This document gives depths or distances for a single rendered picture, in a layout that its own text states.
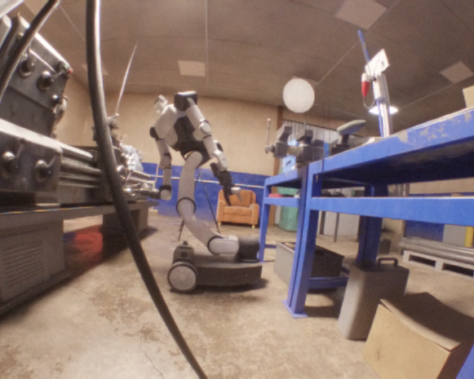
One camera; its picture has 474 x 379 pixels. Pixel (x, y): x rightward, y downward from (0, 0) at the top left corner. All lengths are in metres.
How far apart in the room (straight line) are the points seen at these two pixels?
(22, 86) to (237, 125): 5.53
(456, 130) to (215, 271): 1.40
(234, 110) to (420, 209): 5.93
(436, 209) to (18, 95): 1.54
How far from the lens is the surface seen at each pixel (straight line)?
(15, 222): 1.09
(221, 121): 6.14
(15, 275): 1.27
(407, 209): 0.65
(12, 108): 1.20
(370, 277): 1.07
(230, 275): 1.51
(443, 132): 0.61
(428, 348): 0.81
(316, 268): 1.64
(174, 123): 1.57
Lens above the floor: 0.62
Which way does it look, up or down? 3 degrees up
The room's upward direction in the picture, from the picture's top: 6 degrees clockwise
